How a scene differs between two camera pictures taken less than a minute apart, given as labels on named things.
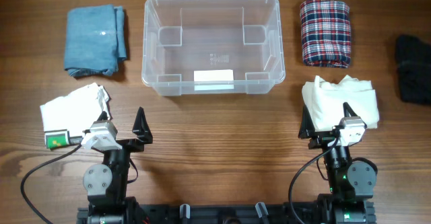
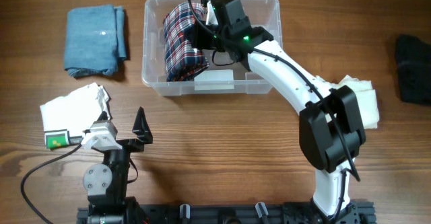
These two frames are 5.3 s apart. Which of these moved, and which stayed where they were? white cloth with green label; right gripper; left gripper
Moved: right gripper
Stayed: left gripper; white cloth with green label
